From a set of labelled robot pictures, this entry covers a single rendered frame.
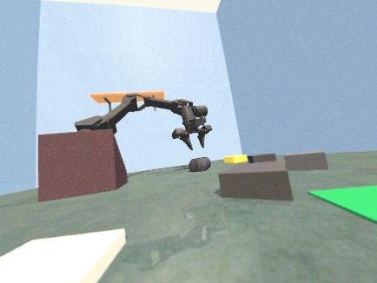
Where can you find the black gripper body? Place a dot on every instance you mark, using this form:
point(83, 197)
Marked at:
point(178, 132)

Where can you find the yellow rectangular block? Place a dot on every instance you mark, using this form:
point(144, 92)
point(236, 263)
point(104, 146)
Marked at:
point(235, 159)

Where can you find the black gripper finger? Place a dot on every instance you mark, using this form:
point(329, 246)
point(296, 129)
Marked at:
point(201, 137)
point(186, 140)

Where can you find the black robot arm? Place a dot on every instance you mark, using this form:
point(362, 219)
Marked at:
point(129, 104)

